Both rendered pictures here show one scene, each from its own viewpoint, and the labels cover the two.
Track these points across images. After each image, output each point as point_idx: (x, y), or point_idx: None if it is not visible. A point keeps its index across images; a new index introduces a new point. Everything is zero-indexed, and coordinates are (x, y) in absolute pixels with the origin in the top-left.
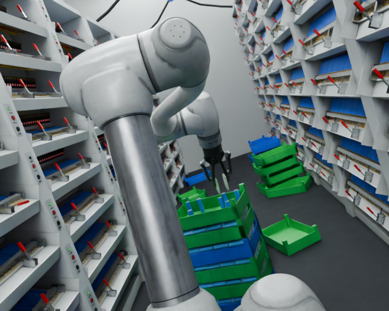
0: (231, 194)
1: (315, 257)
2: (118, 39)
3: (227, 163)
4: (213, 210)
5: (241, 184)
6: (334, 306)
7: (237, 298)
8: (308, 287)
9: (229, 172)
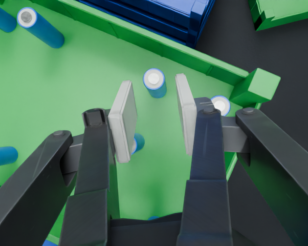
0: (191, 57)
1: (300, 72)
2: None
3: (271, 192)
4: (99, 66)
5: (262, 89)
6: (265, 235)
7: None
8: None
9: (238, 159)
